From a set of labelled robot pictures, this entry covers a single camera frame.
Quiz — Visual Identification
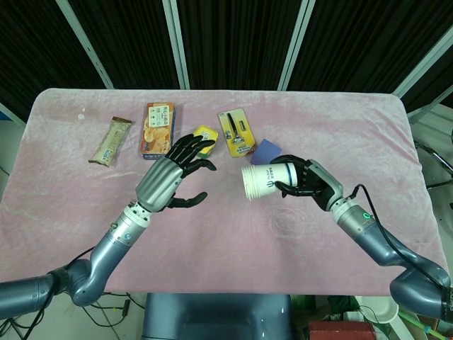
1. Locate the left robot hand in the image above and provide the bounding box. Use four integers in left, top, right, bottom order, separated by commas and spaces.
135, 133, 217, 214

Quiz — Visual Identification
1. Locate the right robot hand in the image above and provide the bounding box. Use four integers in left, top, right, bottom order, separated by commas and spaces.
269, 154, 345, 213

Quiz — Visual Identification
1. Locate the white paper cup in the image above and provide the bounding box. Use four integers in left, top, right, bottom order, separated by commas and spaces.
241, 161, 300, 202

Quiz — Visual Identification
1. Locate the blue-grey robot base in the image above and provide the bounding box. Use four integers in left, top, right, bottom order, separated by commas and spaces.
141, 293, 294, 340

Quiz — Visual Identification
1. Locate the orange and blue biscuit box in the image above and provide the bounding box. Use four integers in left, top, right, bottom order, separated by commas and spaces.
137, 101, 182, 162

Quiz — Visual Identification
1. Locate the purple foam cube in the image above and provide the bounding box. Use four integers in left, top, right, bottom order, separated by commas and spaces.
250, 138, 282, 166

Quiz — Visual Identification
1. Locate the brown snack bar wrapper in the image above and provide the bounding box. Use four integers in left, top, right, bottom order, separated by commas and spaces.
87, 116, 134, 167

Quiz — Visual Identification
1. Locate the razor in yellow blister pack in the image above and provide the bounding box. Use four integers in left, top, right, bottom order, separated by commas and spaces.
217, 108, 258, 158

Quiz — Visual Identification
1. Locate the pink velvet tablecloth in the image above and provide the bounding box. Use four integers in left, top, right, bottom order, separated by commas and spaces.
0, 87, 445, 302

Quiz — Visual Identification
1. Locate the black folding screen panel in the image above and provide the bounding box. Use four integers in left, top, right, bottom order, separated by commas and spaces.
279, 0, 453, 98
56, 0, 190, 90
169, 0, 316, 91
0, 0, 114, 123
392, 35, 453, 123

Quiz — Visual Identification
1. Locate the white plastic bowl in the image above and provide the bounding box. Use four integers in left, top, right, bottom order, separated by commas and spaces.
355, 295, 401, 324

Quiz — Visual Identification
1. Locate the red box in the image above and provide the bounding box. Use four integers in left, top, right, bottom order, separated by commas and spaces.
307, 320, 377, 340

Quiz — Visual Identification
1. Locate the green plastic stick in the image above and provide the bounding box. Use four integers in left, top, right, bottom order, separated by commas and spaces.
398, 311, 443, 337

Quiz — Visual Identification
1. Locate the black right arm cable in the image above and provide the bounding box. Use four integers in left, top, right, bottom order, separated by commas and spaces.
348, 183, 447, 290

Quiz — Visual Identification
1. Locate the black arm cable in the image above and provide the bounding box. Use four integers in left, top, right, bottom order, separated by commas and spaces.
65, 247, 95, 271
348, 183, 447, 290

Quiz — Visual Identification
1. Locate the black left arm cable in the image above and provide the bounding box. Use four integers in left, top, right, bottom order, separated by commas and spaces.
65, 247, 95, 271

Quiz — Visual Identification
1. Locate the chrome tube frame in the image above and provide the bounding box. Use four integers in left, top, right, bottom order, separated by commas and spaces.
414, 129, 453, 188

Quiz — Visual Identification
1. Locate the black floor cable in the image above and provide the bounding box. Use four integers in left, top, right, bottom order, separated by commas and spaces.
81, 292, 142, 340

